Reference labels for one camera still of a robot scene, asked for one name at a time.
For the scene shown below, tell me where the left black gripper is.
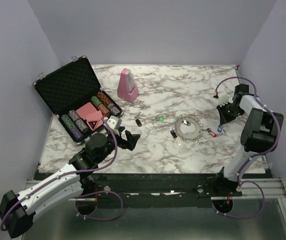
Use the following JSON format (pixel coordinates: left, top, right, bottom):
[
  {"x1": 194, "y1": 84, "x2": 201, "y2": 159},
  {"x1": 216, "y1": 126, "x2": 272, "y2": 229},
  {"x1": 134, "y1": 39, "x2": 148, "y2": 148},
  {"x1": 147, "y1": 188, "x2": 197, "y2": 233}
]
[{"x1": 96, "y1": 126, "x2": 140, "y2": 163}]

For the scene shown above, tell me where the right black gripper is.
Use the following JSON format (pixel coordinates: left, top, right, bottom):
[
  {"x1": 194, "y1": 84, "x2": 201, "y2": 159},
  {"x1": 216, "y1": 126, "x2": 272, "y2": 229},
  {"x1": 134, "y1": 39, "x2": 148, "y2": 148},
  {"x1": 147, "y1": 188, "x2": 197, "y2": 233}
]
[{"x1": 217, "y1": 101, "x2": 244, "y2": 125}]

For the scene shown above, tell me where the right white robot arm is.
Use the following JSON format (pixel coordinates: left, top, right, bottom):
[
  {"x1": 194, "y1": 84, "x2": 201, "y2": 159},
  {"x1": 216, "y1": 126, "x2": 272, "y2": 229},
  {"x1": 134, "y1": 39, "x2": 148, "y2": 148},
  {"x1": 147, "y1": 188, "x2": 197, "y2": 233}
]
[{"x1": 213, "y1": 84, "x2": 284, "y2": 196}]

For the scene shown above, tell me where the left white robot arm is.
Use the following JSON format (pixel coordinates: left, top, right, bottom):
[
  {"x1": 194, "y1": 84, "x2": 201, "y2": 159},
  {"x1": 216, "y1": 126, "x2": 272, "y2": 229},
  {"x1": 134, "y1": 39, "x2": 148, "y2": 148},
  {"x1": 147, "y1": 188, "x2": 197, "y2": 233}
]
[{"x1": 0, "y1": 125, "x2": 140, "y2": 239}]

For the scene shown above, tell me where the black tag key left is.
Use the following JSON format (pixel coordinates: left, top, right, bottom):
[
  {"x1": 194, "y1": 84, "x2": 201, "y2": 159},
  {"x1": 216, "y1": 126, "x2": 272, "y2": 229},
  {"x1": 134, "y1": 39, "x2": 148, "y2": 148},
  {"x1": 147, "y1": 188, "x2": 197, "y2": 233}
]
[{"x1": 134, "y1": 112, "x2": 142, "y2": 127}]

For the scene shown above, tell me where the black tag key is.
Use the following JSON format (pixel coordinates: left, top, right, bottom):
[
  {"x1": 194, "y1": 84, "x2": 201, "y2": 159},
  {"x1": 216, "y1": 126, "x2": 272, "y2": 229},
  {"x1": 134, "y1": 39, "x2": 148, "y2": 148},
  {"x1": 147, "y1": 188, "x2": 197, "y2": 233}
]
[
  {"x1": 170, "y1": 129, "x2": 181, "y2": 146},
  {"x1": 134, "y1": 112, "x2": 142, "y2": 127}
]

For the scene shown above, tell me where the red tag key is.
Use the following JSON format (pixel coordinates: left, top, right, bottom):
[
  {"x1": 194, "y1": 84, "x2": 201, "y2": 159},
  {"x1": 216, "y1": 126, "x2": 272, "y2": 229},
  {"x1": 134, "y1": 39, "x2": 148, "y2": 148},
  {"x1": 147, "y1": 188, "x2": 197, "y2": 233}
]
[{"x1": 204, "y1": 128, "x2": 217, "y2": 138}]

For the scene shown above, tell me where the green tag key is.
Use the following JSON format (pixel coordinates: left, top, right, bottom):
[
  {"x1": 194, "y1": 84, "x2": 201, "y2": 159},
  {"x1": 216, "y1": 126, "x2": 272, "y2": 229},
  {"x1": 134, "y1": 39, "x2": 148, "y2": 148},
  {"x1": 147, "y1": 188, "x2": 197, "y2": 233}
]
[{"x1": 155, "y1": 116, "x2": 165, "y2": 122}]

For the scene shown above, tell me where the black tag key centre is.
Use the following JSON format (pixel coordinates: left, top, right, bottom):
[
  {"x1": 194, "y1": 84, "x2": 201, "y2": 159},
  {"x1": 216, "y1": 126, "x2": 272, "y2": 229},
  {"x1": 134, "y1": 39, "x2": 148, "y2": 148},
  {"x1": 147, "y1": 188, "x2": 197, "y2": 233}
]
[{"x1": 170, "y1": 129, "x2": 181, "y2": 146}]

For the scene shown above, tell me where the black tag on disc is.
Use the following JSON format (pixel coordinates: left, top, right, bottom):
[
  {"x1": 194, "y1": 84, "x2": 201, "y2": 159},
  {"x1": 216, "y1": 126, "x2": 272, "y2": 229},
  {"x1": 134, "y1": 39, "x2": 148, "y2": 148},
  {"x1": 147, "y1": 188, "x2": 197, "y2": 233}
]
[{"x1": 182, "y1": 120, "x2": 191, "y2": 126}]

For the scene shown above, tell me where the pink metronome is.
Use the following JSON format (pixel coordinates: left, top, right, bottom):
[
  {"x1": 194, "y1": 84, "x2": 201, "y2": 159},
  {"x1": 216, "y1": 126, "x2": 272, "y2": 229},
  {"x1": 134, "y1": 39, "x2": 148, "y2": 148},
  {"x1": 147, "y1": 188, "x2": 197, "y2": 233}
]
[{"x1": 117, "y1": 68, "x2": 139, "y2": 103}]

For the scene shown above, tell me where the black poker chip case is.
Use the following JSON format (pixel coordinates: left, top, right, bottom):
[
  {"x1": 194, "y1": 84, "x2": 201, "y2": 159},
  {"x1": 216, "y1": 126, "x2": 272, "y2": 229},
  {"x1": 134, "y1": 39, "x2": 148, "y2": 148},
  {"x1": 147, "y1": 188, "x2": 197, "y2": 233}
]
[{"x1": 32, "y1": 55, "x2": 124, "y2": 146}]

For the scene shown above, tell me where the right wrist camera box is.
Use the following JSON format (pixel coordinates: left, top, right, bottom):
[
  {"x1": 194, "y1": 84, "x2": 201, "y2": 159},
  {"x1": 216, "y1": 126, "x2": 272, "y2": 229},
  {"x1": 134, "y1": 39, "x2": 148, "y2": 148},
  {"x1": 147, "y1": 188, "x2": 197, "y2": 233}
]
[{"x1": 214, "y1": 93, "x2": 231, "y2": 107}]

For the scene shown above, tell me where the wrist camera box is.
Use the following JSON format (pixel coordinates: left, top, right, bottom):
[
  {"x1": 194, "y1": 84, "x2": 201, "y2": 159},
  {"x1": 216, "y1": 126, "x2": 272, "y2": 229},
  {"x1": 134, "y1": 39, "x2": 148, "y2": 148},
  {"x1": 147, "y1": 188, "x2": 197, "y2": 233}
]
[
  {"x1": 104, "y1": 115, "x2": 122, "y2": 130},
  {"x1": 214, "y1": 93, "x2": 231, "y2": 107}
]

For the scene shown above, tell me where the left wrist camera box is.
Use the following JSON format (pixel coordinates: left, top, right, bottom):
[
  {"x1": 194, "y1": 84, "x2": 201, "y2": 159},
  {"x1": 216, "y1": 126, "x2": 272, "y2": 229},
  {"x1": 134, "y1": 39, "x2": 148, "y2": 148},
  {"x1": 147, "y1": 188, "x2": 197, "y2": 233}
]
[{"x1": 104, "y1": 115, "x2": 122, "y2": 130}]

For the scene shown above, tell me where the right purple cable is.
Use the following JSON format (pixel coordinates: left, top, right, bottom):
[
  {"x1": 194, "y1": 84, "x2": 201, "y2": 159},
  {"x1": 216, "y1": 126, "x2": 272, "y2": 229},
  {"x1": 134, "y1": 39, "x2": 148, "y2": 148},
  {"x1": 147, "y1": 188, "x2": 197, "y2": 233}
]
[{"x1": 211, "y1": 76, "x2": 281, "y2": 219}]

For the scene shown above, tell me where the purple cable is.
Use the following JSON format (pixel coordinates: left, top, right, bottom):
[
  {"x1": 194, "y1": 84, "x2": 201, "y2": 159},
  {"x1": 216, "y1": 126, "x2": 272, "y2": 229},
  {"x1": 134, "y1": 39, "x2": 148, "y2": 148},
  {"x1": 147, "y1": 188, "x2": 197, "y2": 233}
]
[
  {"x1": 211, "y1": 76, "x2": 281, "y2": 219},
  {"x1": 0, "y1": 117, "x2": 124, "y2": 231}
]

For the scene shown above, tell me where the black front mounting rail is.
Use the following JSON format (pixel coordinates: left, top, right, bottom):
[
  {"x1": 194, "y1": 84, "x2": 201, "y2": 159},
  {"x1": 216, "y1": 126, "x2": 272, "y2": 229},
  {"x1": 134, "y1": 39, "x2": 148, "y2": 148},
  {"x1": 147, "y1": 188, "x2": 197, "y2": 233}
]
[{"x1": 32, "y1": 171, "x2": 248, "y2": 209}]

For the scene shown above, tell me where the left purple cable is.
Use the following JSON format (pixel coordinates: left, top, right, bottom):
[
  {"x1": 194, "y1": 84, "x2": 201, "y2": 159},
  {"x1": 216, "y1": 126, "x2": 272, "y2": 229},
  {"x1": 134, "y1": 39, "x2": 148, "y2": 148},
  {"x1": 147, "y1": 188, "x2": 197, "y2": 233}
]
[{"x1": 0, "y1": 117, "x2": 124, "y2": 231}]

